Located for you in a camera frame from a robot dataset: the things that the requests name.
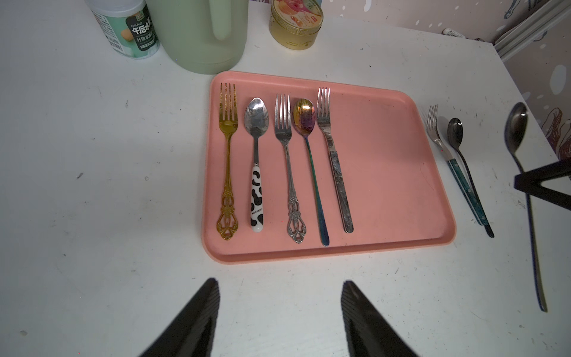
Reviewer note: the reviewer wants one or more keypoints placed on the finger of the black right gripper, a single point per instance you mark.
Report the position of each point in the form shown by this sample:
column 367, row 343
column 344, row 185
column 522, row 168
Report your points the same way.
column 531, row 183

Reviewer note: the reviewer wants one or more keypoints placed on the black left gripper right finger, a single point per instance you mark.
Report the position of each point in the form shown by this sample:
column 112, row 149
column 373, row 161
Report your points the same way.
column 367, row 332

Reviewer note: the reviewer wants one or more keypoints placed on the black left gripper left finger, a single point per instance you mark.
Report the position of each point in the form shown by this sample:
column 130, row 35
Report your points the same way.
column 192, row 331

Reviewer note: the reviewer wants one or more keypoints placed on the large black long spoon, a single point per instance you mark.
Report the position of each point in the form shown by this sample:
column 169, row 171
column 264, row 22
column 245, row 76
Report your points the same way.
column 514, row 133

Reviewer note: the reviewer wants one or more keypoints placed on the small black spoon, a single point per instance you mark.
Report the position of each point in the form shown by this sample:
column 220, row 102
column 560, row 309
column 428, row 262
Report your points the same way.
column 455, row 137

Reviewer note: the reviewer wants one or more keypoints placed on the gold ornate fork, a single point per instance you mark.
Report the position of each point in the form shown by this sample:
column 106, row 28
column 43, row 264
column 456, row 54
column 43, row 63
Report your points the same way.
column 227, row 223

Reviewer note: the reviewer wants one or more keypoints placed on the teal handle fork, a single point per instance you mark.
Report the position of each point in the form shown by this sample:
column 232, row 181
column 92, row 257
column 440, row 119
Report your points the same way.
column 467, row 191

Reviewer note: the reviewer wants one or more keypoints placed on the silver ornate handle fork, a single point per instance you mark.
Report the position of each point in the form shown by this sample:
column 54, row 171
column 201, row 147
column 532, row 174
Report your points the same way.
column 296, row 227

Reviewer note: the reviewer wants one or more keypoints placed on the grey speckled handle fork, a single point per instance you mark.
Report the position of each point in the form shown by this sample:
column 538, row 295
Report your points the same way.
column 324, row 123

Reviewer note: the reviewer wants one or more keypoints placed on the cow pattern handle spoon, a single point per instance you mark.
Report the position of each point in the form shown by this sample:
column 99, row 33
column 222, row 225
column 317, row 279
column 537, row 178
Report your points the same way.
column 256, row 124

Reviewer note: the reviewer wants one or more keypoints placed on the iridescent rainbow spoon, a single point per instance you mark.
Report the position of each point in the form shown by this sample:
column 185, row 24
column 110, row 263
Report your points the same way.
column 304, row 116

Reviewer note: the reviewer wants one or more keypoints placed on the pink plastic tray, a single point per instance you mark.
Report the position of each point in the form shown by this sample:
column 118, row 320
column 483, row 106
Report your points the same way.
column 395, row 192

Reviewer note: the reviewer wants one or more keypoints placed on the round gold tin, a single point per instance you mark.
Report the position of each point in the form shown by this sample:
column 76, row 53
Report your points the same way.
column 295, row 23

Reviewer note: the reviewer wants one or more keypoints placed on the green thermos jug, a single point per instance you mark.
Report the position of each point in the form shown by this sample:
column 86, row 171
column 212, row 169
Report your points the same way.
column 202, row 36

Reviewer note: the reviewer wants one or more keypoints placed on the small green labelled can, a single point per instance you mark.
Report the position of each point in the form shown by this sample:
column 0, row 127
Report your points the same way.
column 127, row 25

